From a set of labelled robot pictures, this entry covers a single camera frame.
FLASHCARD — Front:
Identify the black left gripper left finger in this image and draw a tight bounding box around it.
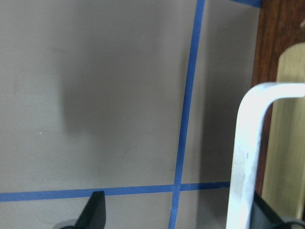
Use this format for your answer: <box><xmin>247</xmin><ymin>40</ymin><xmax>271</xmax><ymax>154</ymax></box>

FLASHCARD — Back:
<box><xmin>75</xmin><ymin>191</ymin><xmax>106</xmax><ymax>229</ymax></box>

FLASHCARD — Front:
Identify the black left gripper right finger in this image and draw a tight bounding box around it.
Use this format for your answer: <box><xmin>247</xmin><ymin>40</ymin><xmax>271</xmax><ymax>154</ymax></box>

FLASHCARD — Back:
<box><xmin>249</xmin><ymin>192</ymin><xmax>284</xmax><ymax>229</ymax></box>

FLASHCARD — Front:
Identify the wooden drawer with white handle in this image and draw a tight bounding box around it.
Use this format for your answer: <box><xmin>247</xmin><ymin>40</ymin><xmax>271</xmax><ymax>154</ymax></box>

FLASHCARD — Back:
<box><xmin>226</xmin><ymin>0</ymin><xmax>305</xmax><ymax>229</ymax></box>

